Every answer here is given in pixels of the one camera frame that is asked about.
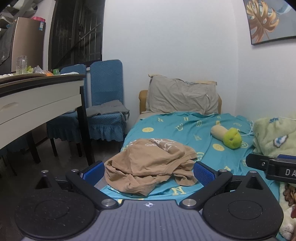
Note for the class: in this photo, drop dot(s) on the pale green fleece blanket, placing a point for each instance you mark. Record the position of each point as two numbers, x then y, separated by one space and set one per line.
272 136

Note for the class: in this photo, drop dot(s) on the clear plastic bag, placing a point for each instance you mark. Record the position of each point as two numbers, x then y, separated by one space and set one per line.
40 69

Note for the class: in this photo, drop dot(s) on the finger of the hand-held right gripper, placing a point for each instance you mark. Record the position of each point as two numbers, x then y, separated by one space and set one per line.
256 161
288 157

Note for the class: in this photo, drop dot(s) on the green and cream plush toy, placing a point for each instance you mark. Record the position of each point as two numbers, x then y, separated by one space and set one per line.
232 140

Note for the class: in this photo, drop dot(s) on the leaf wall picture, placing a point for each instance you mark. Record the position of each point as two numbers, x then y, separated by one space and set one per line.
266 20

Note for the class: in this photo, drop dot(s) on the grey seat cushion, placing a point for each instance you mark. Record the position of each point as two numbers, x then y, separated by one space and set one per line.
107 107

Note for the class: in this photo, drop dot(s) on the small green jar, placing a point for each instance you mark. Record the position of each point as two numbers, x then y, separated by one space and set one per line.
56 71

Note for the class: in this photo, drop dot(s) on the blue covered dining chair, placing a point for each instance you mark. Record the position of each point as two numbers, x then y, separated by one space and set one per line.
69 125
105 81

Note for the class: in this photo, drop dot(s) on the grey pillow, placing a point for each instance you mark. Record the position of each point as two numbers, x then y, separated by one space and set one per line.
182 97

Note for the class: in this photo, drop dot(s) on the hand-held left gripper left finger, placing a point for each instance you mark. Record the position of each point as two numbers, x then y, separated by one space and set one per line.
93 173

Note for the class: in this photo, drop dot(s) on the brown refrigerator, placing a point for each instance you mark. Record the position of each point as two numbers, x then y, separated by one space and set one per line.
27 46

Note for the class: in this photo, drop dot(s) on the white dining table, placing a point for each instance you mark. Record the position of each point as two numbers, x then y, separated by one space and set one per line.
34 102

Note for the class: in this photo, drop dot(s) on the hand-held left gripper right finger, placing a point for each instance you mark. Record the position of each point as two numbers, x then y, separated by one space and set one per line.
204 174

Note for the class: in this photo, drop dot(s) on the dark metal grille door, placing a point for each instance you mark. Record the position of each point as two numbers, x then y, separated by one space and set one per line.
74 34

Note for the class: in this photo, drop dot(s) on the pink lid container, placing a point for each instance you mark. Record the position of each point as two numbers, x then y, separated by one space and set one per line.
38 23

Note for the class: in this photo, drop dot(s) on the tan shirt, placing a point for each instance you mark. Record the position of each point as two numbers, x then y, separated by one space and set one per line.
148 162

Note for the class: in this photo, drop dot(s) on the teal printed bed sheet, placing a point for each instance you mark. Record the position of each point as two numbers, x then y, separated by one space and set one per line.
185 139

